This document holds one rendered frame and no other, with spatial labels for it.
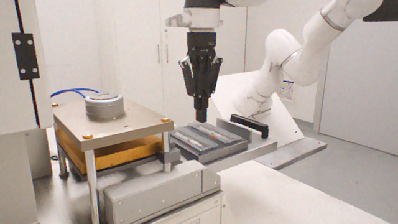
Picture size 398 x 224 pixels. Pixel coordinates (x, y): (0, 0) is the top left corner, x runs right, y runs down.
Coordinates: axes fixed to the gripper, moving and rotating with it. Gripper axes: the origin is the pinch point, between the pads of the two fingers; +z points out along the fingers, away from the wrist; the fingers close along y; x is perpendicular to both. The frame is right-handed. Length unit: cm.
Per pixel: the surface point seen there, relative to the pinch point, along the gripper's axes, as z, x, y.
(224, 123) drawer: 7.4, 3.5, 11.3
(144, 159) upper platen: 4.5, -10.7, -22.2
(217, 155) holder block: 9.3, -10.2, -2.4
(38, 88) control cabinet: -13.7, -17.1, -39.9
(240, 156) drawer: 11.1, -11.1, 4.8
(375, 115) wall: 71, 73, 278
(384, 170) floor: 108, 41, 237
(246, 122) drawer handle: 7.2, -0.1, 17.4
